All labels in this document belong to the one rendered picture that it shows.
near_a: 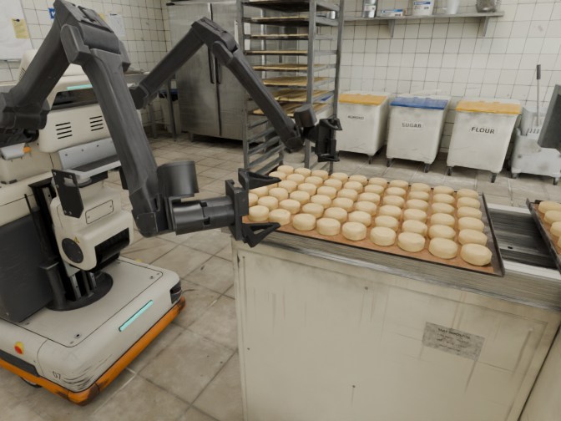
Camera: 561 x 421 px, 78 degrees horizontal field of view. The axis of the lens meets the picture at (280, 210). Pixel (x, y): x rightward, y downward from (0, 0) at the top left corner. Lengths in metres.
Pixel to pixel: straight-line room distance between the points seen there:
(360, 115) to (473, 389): 3.55
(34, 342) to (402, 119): 3.63
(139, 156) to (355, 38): 4.32
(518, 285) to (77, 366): 1.36
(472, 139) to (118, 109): 3.66
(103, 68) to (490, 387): 1.01
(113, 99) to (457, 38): 4.20
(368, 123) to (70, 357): 3.56
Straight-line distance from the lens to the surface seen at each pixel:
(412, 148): 4.14
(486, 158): 4.12
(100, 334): 1.57
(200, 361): 1.73
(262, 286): 0.91
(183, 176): 0.62
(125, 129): 0.73
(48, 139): 1.30
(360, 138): 4.25
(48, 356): 1.59
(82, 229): 1.42
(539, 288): 0.79
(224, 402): 1.58
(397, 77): 4.73
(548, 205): 1.05
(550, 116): 1.17
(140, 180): 0.69
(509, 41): 4.64
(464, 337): 0.85
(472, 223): 0.85
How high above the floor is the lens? 1.27
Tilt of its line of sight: 25 degrees down
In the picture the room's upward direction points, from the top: straight up
